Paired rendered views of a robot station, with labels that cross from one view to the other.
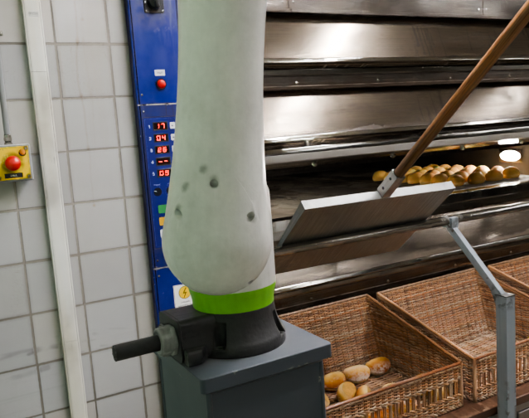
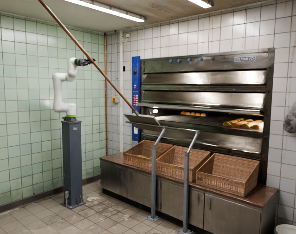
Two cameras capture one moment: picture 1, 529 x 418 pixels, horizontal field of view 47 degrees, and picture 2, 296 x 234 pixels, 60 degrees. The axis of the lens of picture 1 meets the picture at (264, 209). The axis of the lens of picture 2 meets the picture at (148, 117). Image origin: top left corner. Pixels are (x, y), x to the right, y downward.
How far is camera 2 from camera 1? 3.62 m
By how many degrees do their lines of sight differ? 68
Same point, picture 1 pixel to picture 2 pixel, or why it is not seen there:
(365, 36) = (180, 76)
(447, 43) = (206, 78)
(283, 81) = (158, 87)
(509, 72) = (234, 88)
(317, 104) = (167, 94)
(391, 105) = (186, 95)
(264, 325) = (67, 119)
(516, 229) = (232, 145)
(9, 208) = (116, 106)
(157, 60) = (134, 83)
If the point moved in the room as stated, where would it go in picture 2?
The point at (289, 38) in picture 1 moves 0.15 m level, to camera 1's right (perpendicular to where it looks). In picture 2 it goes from (161, 78) to (165, 77)
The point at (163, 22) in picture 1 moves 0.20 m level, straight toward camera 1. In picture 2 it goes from (136, 76) to (124, 75)
